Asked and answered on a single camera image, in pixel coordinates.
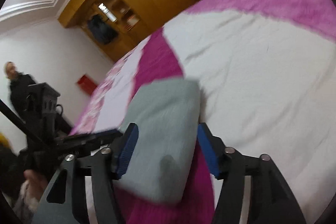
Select person's left hand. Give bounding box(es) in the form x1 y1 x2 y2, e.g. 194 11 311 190
24 169 48 201

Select bystander in black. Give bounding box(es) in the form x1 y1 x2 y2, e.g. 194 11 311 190
4 61 37 122

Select grey pants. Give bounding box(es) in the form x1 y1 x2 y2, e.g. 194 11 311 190
117 77 201 204

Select pink patterned bedspread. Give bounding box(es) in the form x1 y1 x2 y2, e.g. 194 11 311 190
74 0 335 223

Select dark hanging jacket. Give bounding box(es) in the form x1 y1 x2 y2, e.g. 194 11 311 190
87 14 118 45

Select red wall box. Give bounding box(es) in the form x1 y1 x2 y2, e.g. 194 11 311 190
77 74 97 96

